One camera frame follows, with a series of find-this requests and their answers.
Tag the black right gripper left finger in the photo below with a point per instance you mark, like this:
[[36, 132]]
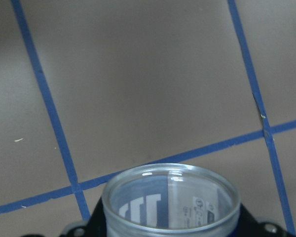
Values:
[[96, 226]]

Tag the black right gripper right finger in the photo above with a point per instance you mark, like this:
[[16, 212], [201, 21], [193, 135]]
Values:
[[247, 224]]

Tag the clear tennis ball can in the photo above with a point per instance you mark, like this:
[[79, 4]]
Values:
[[170, 200]]

